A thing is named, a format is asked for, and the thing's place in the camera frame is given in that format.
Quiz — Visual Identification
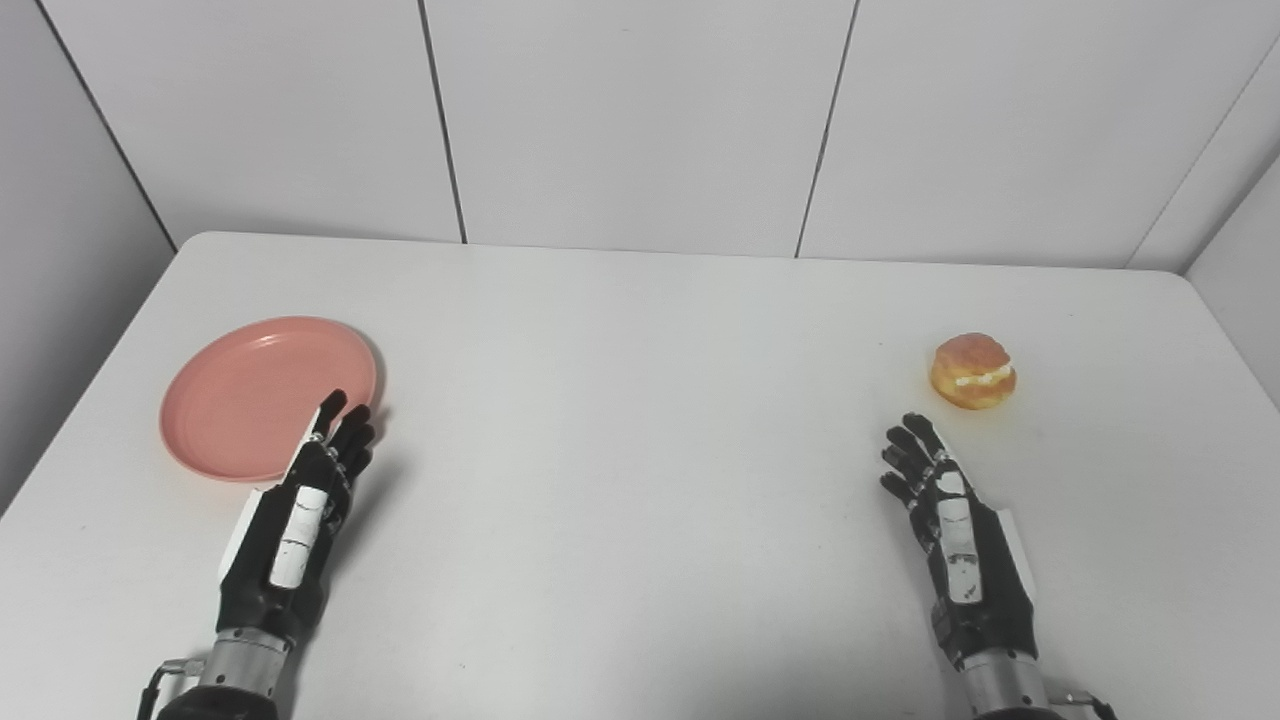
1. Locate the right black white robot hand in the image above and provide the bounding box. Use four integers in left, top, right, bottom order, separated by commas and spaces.
880, 412, 1041, 669

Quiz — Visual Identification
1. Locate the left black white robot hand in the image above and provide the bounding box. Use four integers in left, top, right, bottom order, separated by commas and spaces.
216, 390, 379, 641

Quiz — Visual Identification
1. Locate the pink round plate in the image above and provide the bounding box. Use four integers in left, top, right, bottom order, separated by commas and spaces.
158, 317, 379, 484

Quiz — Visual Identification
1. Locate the cream puff pastry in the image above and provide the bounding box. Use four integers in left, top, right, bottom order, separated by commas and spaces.
929, 333, 1018, 412

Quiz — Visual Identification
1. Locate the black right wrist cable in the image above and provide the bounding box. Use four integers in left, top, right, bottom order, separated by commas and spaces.
1050, 688, 1119, 720

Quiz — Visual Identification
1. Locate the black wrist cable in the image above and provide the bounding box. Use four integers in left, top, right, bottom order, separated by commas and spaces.
137, 658, 206, 720
1050, 688, 1119, 720

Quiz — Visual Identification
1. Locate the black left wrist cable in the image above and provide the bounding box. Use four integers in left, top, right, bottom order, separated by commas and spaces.
137, 658, 206, 720

